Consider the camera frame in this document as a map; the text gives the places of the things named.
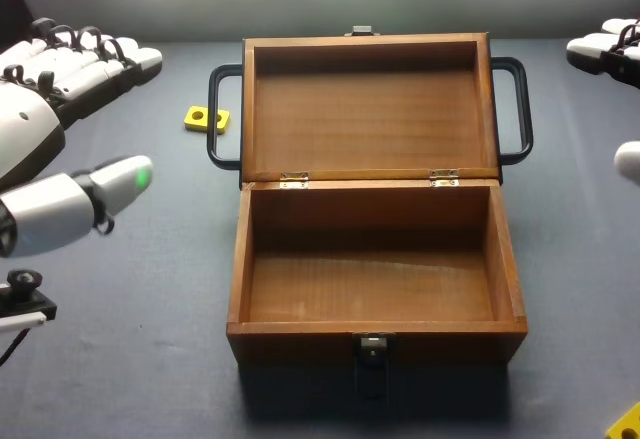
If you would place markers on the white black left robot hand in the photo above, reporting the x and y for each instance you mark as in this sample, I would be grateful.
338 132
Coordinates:
30 124

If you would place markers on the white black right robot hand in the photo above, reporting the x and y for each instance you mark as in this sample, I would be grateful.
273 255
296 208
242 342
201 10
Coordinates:
600 54

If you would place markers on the wooden box with handles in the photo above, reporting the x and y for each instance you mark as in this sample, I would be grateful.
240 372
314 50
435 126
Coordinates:
370 279

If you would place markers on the yellow block with two holes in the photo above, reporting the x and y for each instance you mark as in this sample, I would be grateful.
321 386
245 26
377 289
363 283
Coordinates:
207 119

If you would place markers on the grey table cloth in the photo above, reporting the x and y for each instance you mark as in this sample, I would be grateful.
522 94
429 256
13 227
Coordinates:
125 334

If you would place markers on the yellow block with dark holes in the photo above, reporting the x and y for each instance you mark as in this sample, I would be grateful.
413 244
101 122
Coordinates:
627 426

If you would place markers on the black white camera bracket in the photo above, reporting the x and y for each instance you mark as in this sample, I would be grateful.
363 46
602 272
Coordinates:
27 304

